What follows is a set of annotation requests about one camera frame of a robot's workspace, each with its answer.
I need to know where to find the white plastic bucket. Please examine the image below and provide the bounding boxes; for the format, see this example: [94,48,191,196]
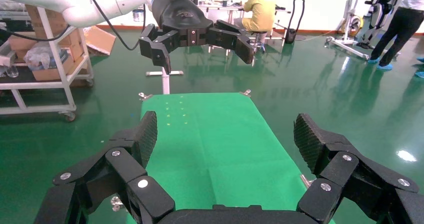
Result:
[132,8,145,23]

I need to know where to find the seated person yellow shirt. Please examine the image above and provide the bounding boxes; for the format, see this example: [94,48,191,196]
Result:
[233,0,277,48]

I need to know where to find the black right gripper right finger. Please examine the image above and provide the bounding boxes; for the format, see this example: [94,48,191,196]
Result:
[293,113,424,224]

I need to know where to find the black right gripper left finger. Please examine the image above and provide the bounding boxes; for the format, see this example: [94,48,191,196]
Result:
[33,110,176,224]

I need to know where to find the brown cardboard box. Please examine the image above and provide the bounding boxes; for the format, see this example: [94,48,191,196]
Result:
[31,51,85,83]
[24,3,82,49]
[8,31,37,63]

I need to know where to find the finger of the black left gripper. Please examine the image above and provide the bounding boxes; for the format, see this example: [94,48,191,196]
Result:
[138,23,181,75]
[205,19,255,65]

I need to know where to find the white metal shelf cart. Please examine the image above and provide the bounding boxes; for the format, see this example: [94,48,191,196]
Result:
[0,6,95,122]

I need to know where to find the white metal floor stand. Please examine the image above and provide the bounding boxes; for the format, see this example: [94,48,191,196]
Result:
[145,66,184,95]

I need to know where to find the clear plastic bag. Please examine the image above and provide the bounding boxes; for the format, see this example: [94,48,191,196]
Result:
[23,41,69,72]

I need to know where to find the black handled floor device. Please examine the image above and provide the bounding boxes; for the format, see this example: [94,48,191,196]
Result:
[284,0,306,45]

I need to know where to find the clear plastic bottle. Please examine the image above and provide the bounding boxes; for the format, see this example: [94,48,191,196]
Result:
[5,63,20,79]

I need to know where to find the flat cardboard sheet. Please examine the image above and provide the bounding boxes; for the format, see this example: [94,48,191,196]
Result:
[82,25,117,57]

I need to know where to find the standing person black trousers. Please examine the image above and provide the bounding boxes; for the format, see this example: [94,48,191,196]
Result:
[366,0,424,72]

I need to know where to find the white work desk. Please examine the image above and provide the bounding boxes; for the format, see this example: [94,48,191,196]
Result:
[198,2,292,56]

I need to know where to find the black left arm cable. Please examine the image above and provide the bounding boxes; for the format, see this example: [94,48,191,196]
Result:
[0,0,147,51]

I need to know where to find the white metal gantry stand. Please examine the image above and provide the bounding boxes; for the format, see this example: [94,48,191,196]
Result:
[325,0,372,62]

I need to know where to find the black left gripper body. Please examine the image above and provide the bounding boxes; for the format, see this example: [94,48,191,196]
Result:
[151,0,215,48]

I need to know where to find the black round stool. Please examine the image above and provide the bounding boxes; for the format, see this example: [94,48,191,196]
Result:
[247,30,269,55]

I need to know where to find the black legged robot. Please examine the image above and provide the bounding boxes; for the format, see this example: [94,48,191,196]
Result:
[356,0,403,49]

